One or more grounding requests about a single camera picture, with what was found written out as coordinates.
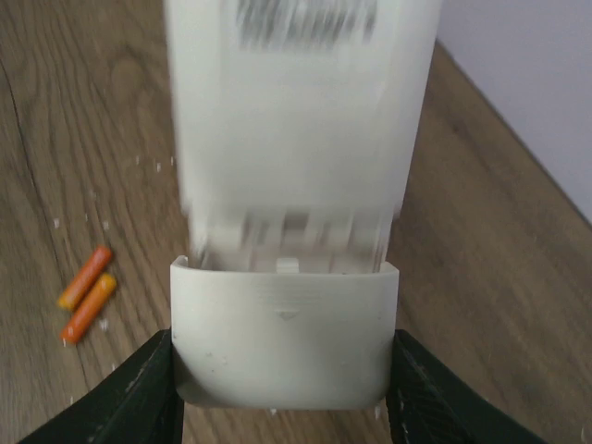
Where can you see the white battery cover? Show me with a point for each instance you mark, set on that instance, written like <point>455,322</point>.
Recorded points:
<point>287,341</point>

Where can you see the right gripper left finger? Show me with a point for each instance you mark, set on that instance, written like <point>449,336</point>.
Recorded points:
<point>136,403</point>

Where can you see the orange battery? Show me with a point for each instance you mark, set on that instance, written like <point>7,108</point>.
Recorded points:
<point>82,282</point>
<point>90,307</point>

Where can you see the white remote control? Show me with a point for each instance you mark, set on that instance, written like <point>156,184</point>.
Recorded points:
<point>294,125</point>

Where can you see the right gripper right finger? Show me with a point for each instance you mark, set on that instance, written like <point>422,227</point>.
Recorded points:
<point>428,403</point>

